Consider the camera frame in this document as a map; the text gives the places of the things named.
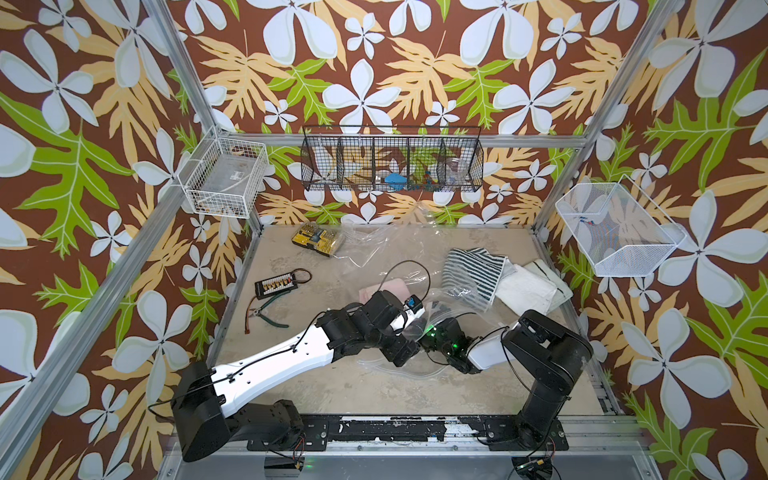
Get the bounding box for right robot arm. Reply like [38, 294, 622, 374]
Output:
[419, 309, 593, 453]

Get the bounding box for white folded towel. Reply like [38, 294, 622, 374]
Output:
[496, 259, 573, 316]

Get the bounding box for black parallel charging board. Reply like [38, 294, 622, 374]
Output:
[254, 268, 313, 300]

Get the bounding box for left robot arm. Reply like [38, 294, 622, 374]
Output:
[169, 290, 426, 462]

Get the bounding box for green white striped towel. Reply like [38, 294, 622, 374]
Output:
[441, 248, 508, 312]

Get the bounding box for black wire basket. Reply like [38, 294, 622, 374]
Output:
[298, 125, 485, 193]

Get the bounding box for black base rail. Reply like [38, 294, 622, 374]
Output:
[247, 414, 570, 452]

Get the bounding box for white mesh basket right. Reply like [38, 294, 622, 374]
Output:
[555, 175, 687, 278]

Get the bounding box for green handled pliers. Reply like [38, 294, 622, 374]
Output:
[244, 293, 288, 335]

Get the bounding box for yellow black screwdriver bit case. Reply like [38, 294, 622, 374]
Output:
[291, 222, 346, 257]

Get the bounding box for clear plastic vacuum bag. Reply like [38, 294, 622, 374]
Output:
[334, 225, 508, 380]

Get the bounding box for pink towel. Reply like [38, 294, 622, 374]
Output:
[358, 278, 409, 304]

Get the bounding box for white wire basket left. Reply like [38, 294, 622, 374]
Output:
[179, 137, 270, 219]

